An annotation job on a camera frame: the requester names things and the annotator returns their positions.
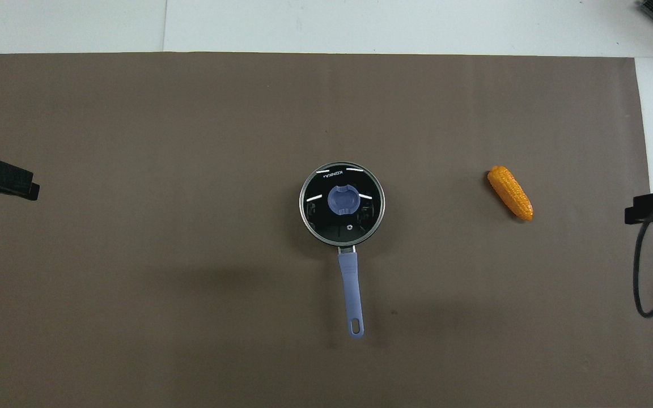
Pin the yellow toy corn cob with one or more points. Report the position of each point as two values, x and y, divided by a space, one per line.
510 193

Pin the glass lid purple knob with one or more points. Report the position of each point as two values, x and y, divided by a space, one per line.
342 201

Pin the brown table mat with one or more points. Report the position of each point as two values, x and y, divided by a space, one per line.
190 141

